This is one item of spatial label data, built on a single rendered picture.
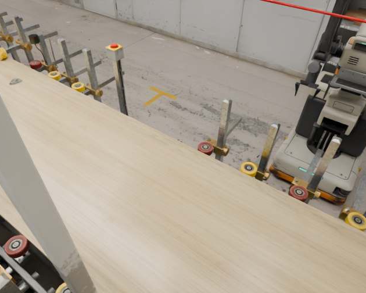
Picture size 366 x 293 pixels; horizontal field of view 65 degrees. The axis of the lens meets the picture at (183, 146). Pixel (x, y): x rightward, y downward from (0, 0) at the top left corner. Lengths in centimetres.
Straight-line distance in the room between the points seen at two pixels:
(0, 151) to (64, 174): 101
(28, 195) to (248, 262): 85
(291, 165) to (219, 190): 125
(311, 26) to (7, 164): 376
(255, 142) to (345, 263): 188
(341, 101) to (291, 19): 205
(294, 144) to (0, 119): 239
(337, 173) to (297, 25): 210
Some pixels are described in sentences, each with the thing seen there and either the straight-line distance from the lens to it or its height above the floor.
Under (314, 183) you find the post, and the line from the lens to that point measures 147.
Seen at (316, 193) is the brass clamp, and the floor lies 85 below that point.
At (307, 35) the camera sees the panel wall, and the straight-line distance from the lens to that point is 402.
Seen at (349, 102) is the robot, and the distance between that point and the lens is 217.
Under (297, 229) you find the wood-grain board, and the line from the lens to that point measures 130.
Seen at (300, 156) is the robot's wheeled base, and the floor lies 28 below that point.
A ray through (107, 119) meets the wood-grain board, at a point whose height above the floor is 90.
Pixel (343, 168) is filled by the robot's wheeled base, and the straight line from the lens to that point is 260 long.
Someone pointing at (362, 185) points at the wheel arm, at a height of 82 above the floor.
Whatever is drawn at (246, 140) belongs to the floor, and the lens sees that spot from 296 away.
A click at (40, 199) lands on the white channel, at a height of 153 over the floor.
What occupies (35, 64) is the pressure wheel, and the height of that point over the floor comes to 91.
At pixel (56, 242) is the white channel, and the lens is 66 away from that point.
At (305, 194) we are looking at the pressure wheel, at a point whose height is 91.
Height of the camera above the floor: 194
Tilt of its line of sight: 44 degrees down
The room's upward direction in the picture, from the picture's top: 1 degrees clockwise
